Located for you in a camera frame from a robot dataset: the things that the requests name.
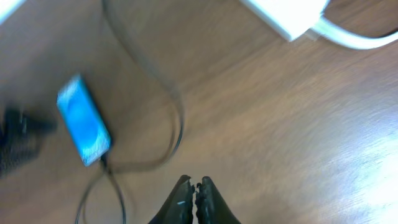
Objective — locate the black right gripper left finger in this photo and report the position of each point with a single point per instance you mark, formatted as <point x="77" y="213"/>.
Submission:
<point x="178" y="207"/>

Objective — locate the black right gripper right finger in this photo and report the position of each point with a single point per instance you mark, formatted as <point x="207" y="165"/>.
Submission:
<point x="211" y="207"/>

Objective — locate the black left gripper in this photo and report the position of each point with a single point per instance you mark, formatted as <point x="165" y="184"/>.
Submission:
<point x="21" y="138"/>

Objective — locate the blue Samsung Galaxy smartphone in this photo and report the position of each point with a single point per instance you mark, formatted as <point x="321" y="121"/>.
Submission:
<point x="83" y="120"/>

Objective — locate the white power strip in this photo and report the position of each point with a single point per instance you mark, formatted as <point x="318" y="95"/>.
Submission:
<point x="289" y="18"/>

